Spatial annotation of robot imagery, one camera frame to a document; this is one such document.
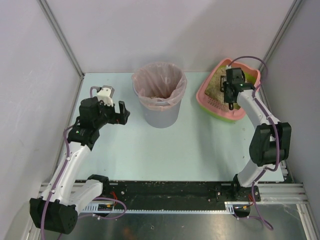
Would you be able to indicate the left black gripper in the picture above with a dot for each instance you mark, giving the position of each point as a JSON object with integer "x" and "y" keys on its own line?
{"x": 119, "y": 117}

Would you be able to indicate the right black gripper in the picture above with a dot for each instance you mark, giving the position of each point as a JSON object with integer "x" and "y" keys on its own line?
{"x": 229, "y": 97}

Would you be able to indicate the black slotted litter scoop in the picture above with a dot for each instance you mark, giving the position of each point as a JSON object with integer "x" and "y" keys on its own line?
{"x": 223, "y": 78}

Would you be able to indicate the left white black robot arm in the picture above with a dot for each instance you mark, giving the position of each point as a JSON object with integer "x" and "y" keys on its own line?
{"x": 70, "y": 160}

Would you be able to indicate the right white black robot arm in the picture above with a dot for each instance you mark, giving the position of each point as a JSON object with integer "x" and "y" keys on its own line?
{"x": 270, "y": 143}

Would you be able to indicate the beige cat litter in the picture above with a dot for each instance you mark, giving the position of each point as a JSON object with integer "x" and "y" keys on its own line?
{"x": 216, "y": 97}

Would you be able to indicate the pink green litter box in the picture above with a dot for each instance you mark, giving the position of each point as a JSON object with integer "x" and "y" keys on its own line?
{"x": 252, "y": 75}

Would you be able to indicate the pink plastic bin liner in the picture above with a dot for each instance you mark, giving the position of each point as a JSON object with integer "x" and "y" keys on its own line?
{"x": 162, "y": 79}

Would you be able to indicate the grey trash bucket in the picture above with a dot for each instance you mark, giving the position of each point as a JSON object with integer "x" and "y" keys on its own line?
{"x": 164, "y": 116}

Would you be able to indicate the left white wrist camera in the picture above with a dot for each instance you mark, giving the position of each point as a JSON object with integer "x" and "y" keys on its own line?
{"x": 106, "y": 94}

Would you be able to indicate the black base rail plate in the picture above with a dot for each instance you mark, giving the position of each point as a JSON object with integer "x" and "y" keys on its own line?
{"x": 171, "y": 197}

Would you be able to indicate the aluminium frame rail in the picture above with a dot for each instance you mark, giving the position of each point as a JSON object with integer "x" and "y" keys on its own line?
{"x": 270, "y": 193}

